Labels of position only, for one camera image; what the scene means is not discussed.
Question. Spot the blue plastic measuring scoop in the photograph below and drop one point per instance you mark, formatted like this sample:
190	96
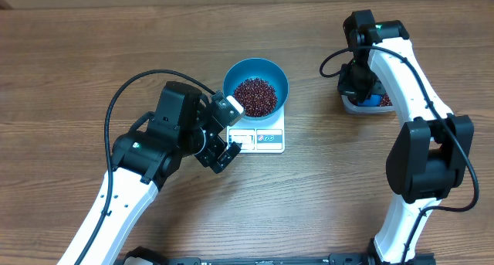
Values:
373	101

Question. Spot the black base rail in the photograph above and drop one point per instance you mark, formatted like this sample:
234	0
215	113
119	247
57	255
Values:
141	255

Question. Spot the white digital kitchen scale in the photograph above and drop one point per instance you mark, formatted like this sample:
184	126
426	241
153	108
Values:
260	136

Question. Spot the red beans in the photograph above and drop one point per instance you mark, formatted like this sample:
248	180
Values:
257	96

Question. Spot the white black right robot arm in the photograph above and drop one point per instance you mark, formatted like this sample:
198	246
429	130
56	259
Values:
430	154

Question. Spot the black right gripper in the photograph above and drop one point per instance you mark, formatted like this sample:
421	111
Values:
346	78

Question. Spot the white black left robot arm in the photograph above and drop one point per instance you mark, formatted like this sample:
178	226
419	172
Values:
185	123

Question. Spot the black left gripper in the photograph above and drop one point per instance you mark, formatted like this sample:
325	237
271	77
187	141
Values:
211	157

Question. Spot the clear plastic container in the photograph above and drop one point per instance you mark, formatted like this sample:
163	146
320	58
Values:
351	108

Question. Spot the teal metal bowl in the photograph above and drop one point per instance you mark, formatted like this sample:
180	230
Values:
261	68

